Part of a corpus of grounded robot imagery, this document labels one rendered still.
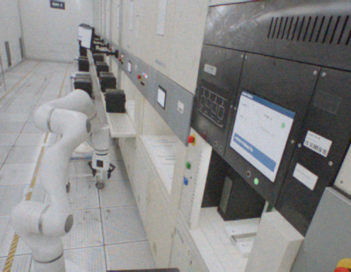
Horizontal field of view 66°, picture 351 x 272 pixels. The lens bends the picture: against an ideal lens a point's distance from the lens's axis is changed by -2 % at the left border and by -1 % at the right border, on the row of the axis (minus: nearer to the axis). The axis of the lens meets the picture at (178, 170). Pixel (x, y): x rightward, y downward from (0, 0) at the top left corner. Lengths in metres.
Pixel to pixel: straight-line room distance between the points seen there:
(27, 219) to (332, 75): 1.06
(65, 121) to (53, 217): 0.36
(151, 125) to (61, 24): 11.93
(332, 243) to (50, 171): 0.94
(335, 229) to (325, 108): 0.28
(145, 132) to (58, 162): 1.80
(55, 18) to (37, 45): 1.41
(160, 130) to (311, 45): 2.24
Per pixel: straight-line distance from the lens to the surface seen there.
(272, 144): 0.85
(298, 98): 0.78
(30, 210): 1.16
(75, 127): 1.11
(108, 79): 4.83
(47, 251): 1.23
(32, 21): 14.56
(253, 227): 1.62
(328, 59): 0.74
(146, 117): 2.79
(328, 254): 0.73
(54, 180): 1.13
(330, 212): 0.70
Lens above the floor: 1.83
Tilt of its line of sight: 27 degrees down
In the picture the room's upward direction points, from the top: 8 degrees clockwise
